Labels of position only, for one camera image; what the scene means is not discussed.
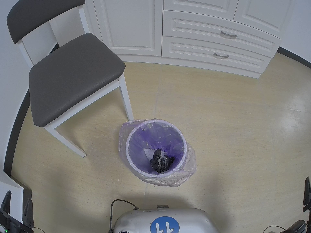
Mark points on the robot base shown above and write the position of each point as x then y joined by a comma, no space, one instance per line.
136,221

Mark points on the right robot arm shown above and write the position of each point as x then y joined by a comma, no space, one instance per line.
296,227

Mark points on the white trash bin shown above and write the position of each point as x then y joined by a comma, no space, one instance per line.
156,175

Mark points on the white chair with grey seat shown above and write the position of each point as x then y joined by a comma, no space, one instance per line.
73,76

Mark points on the white wardrobe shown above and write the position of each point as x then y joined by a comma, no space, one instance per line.
131,16

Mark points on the purple plastic bag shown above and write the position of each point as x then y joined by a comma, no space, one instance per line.
175,142

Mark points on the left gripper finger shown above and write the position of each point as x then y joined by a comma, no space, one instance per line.
6,203
28,213

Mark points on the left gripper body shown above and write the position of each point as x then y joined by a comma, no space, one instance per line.
9,224

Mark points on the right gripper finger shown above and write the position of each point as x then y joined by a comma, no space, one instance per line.
308,198

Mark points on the black plastic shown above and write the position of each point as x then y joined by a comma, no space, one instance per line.
160,161

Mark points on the white paper scrap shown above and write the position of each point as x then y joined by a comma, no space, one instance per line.
148,153

